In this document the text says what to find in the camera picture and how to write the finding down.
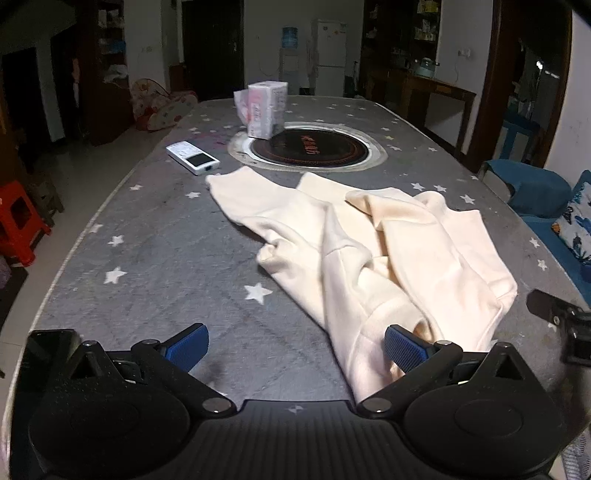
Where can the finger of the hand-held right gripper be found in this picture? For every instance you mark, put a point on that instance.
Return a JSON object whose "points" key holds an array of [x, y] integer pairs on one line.
{"points": [[547, 305]]}

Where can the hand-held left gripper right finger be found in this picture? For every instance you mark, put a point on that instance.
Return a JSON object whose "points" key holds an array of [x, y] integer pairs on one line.
{"points": [[402, 350]]}

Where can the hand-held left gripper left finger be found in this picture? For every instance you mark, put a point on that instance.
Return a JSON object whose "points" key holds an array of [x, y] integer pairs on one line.
{"points": [[190, 347]]}

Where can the cream fleece garment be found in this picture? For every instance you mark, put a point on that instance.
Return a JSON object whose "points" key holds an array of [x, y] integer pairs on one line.
{"points": [[360, 249]]}

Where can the patterned cushion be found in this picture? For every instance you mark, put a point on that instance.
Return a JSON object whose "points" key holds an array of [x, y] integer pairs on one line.
{"points": [[577, 226]]}

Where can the grey star-print tablecloth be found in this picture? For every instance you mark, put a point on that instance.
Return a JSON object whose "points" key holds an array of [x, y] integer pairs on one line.
{"points": [[161, 258]]}

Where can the blue sofa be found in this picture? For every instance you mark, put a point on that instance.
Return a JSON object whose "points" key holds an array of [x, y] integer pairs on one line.
{"points": [[538, 189]]}

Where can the grey patterned cloth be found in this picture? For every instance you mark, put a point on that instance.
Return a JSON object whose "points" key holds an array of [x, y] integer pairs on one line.
{"points": [[579, 457]]}

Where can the blue stool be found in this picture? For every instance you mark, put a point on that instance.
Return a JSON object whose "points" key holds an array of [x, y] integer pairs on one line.
{"points": [[521, 134]]}

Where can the white remote control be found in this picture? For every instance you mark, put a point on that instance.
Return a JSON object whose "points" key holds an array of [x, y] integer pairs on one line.
{"points": [[191, 158]]}

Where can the red plastic stool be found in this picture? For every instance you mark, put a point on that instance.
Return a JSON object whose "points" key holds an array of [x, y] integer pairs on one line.
{"points": [[18, 221]]}

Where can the round black hotplate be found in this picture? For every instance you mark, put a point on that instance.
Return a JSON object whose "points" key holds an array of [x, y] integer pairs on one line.
{"points": [[307, 147]]}

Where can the pink floral baby seat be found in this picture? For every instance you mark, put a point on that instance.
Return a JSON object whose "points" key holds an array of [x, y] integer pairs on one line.
{"points": [[159, 106]]}

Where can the wooden desk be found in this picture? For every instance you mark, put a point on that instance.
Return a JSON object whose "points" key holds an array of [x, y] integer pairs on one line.
{"points": [[434, 90]]}

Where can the white tissue pack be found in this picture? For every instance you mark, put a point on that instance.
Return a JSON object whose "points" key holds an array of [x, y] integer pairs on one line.
{"points": [[263, 108]]}

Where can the teal kettle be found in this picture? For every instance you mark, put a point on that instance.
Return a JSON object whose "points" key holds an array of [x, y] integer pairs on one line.
{"points": [[425, 68]]}

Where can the dark wooden bookshelf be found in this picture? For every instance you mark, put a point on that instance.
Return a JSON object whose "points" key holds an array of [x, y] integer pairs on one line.
{"points": [[106, 69]]}

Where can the white refrigerator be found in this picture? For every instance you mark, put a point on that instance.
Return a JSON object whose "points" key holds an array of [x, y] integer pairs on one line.
{"points": [[328, 55]]}

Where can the dark wooden door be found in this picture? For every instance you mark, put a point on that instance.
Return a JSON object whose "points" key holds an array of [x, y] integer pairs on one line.
{"points": [[212, 41]]}

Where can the dark wooden display cabinet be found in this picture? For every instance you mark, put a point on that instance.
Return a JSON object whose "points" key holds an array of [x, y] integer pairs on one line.
{"points": [[397, 37]]}

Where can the water dispenser with blue bottle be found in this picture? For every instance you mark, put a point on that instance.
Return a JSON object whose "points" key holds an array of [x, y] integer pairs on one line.
{"points": [[290, 55]]}

